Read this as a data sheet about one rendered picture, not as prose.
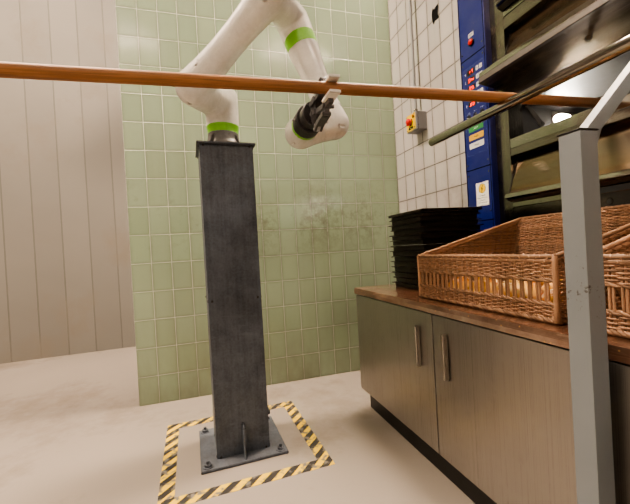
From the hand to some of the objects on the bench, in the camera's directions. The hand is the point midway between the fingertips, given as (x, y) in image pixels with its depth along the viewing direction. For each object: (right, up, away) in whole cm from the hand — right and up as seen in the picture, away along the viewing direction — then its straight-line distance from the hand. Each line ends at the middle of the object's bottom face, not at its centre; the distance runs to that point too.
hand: (330, 88), depth 91 cm
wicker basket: (+64, -57, +18) cm, 87 cm away
